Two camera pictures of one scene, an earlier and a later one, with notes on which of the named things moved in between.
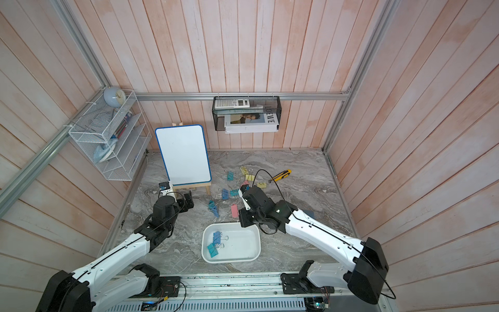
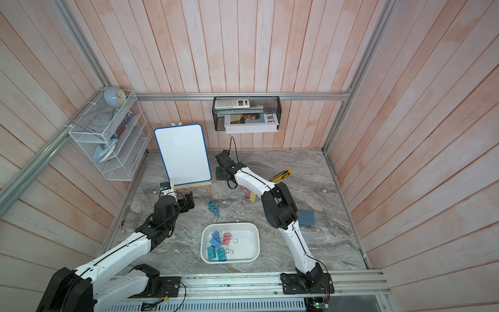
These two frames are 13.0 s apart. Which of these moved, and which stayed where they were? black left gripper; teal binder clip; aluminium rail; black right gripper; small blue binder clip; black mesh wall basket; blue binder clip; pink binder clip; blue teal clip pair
Moved: pink binder clip; black right gripper; small blue binder clip
Stayed: blue teal clip pair; black left gripper; black mesh wall basket; blue binder clip; teal binder clip; aluminium rail
